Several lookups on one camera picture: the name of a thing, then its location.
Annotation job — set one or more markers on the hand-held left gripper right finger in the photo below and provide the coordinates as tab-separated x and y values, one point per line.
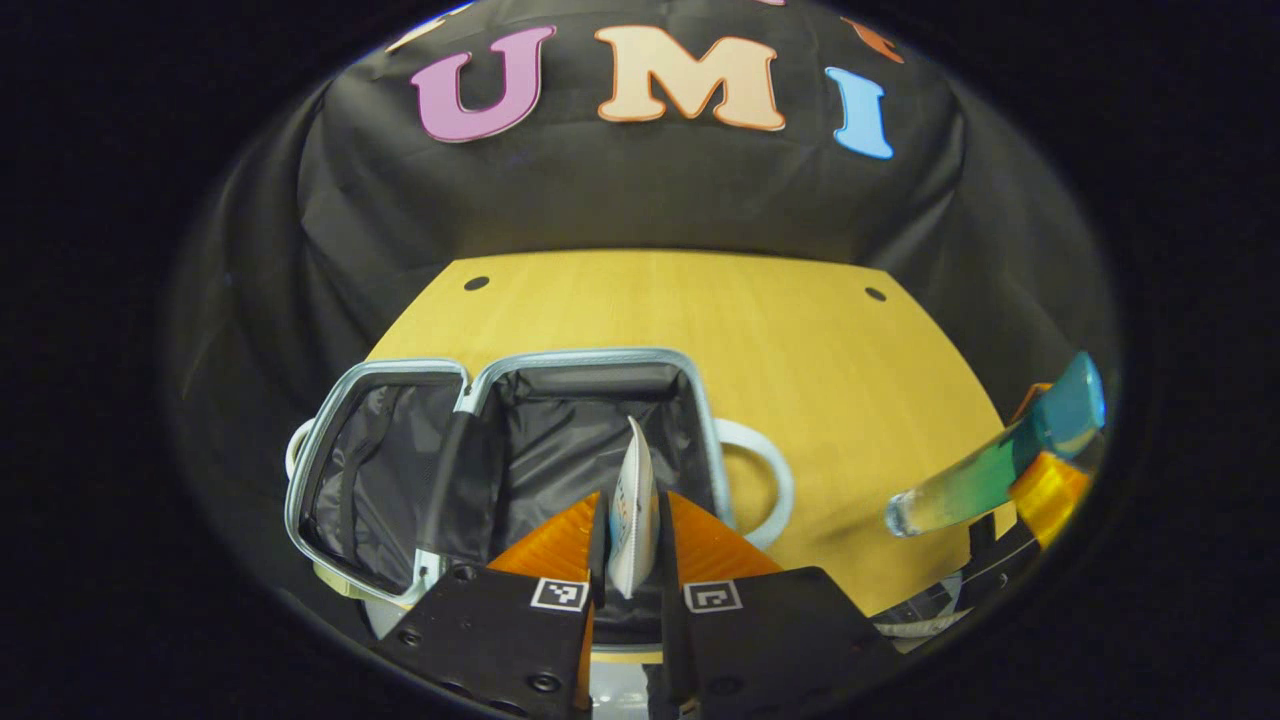
770	640

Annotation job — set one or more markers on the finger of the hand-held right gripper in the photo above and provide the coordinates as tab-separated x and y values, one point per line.
1030	400
1050	495

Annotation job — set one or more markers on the light blue suitcase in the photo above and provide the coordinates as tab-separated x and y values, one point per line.
560	440

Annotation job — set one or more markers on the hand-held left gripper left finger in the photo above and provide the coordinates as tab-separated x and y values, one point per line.
500	630

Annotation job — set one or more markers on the white skin care sachet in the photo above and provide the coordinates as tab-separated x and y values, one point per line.
635	500

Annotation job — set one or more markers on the teal skin care tube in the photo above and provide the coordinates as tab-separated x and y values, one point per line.
1000	470

